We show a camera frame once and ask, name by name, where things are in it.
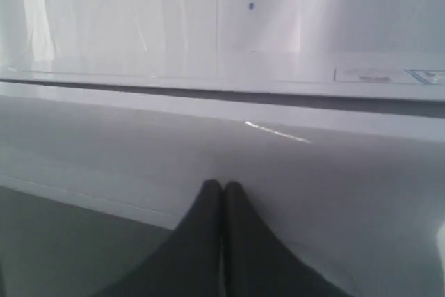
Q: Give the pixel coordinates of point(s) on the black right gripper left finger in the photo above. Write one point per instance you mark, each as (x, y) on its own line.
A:
(188, 262)

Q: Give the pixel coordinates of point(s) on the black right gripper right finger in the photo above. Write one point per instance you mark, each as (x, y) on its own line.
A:
(256, 262)

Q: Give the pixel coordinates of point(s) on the white microwave door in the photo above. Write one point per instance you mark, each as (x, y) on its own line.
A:
(93, 182)

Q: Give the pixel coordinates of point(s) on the white microwave oven body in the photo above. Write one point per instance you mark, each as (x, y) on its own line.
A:
(410, 84)

